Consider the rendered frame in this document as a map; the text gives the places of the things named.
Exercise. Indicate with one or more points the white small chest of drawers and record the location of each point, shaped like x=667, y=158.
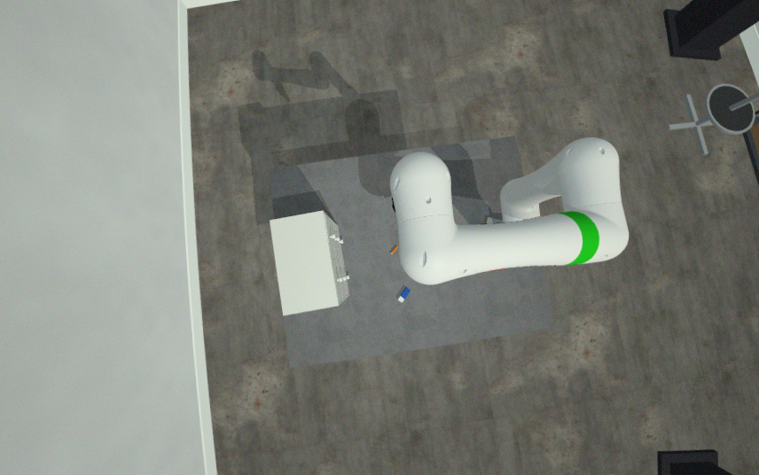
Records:
x=303, y=262

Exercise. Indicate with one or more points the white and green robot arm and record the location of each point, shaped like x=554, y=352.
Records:
x=433, y=249

